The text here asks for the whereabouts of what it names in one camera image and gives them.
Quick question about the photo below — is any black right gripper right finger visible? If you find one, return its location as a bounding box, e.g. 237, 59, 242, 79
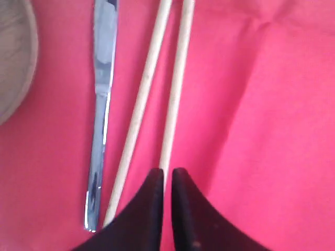
171, 168, 268, 250

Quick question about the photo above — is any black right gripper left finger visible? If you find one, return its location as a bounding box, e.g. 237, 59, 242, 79
74, 168, 164, 251

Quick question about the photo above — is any wooden chopstick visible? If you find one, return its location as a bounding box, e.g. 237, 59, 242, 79
103, 0, 172, 227
159, 1, 195, 187

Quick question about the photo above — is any brown round plate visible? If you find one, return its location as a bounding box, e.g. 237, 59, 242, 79
1, 1, 39, 124

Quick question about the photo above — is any red tablecloth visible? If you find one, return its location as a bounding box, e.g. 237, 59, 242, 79
1, 1, 334, 250

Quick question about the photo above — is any silver table knife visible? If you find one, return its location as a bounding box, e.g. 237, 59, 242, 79
84, 1, 119, 233

